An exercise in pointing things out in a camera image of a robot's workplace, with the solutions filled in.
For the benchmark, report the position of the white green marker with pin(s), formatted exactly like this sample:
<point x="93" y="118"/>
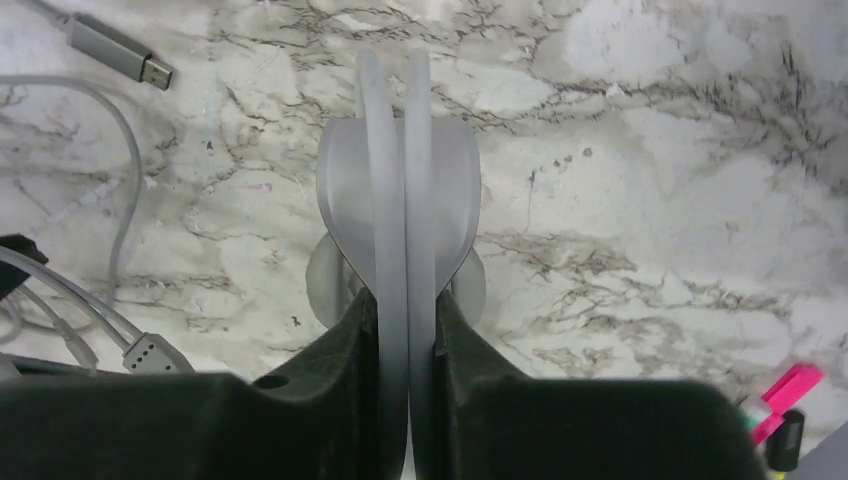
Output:
<point x="755" y="411"/>

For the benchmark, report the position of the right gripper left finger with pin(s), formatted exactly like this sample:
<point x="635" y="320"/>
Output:
<point x="334" y="411"/>

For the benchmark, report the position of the pink highlighter marker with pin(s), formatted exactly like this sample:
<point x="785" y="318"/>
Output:
<point x="784" y="394"/>

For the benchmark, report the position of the black yellow marker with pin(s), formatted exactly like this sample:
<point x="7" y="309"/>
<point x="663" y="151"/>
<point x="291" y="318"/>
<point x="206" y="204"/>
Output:
<point x="783" y="447"/>

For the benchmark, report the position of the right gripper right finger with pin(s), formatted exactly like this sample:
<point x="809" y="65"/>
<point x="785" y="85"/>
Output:
<point x="476" y="416"/>

